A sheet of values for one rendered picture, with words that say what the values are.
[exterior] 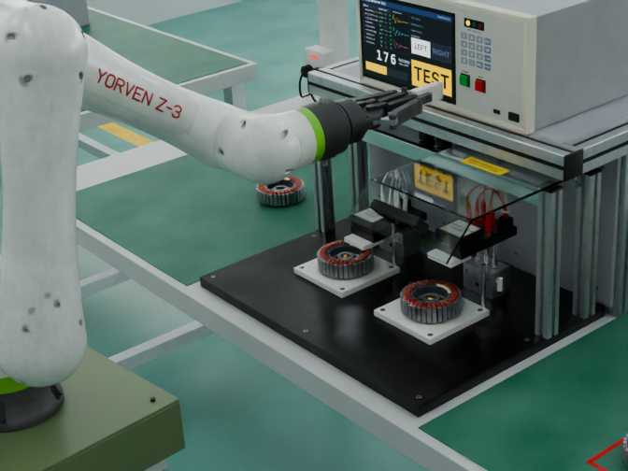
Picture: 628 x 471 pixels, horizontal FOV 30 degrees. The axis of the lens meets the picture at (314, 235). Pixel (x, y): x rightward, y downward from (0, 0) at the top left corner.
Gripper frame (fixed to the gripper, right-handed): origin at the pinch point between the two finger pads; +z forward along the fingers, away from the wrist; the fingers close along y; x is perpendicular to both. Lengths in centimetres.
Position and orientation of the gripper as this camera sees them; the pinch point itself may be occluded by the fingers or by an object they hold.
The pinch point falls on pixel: (425, 94)
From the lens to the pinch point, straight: 204.7
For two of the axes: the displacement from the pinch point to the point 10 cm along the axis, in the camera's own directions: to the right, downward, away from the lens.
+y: 6.2, 3.1, -7.2
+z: 7.8, -3.1, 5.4
